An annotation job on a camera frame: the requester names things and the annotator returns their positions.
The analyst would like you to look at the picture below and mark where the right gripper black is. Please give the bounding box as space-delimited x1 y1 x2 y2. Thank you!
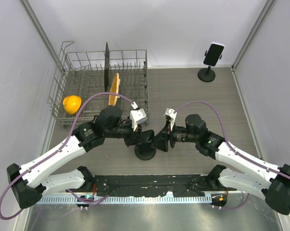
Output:
151 119 198 152

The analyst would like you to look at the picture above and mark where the lavender smartphone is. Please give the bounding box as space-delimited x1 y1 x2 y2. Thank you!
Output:
203 42 225 66

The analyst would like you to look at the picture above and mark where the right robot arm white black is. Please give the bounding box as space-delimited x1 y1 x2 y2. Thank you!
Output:
152 114 290 215

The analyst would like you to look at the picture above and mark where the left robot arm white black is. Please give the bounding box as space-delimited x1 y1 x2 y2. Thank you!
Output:
7 106 156 209

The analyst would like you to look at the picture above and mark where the orange wooden plate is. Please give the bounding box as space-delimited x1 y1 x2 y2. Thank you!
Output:
108 73 120 106

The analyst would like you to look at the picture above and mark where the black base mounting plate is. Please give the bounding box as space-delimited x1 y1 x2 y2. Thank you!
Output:
65 173 238 197

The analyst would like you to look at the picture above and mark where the yellow bowl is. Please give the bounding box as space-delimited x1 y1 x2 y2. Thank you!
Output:
63 95 82 115

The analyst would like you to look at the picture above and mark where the black plate upright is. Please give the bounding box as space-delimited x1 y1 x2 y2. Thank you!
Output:
104 42 110 92

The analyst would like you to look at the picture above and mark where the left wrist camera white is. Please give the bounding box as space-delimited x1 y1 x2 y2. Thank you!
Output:
129 102 148 131

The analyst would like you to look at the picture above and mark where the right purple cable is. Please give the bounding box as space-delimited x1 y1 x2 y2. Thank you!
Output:
173 101 290 210

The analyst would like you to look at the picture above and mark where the grey wire dish rack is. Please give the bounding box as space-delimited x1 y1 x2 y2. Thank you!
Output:
47 41 150 128

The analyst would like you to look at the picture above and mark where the white slotted cable duct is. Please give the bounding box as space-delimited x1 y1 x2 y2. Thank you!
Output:
38 193 212 205

